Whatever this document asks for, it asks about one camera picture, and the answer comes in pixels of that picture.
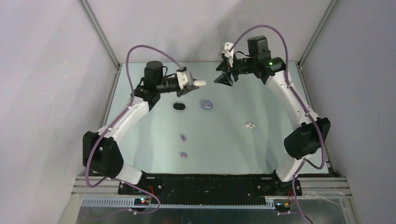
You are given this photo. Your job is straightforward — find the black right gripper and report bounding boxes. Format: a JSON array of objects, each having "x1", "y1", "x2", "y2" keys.
[{"x1": 213, "y1": 54, "x2": 256, "y2": 87}]

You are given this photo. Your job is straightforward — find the white earbud charging case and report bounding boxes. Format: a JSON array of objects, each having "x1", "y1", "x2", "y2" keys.
[{"x1": 192, "y1": 80, "x2": 206, "y2": 87}]

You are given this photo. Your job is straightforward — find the black earbud charging case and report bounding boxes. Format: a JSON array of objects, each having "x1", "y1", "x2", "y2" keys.
[{"x1": 173, "y1": 103, "x2": 186, "y2": 111}]

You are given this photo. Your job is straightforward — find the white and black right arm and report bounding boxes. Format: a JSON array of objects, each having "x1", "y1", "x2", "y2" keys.
[{"x1": 214, "y1": 35, "x2": 331, "y2": 195}]

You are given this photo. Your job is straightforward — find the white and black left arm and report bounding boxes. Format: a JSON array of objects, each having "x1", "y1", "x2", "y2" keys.
[{"x1": 83, "y1": 61, "x2": 206, "y2": 194}]

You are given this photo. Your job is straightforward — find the purple earbud charging case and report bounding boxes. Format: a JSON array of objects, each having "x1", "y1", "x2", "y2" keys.
[{"x1": 200, "y1": 100, "x2": 213, "y2": 110}]

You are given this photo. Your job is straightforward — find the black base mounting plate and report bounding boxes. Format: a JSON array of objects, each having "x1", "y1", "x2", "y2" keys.
[{"x1": 118, "y1": 174, "x2": 302, "y2": 206}]

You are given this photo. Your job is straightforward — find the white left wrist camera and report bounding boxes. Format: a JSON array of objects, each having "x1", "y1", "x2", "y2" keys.
[{"x1": 176, "y1": 70, "x2": 193, "y2": 84}]

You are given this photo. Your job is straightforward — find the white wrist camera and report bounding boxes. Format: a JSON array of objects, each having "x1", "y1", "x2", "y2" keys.
[
  {"x1": 220, "y1": 42, "x2": 234, "y2": 59},
  {"x1": 176, "y1": 70, "x2": 193, "y2": 84}
]

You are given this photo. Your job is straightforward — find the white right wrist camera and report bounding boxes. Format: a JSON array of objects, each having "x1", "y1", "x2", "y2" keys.
[{"x1": 220, "y1": 42, "x2": 234, "y2": 59}]

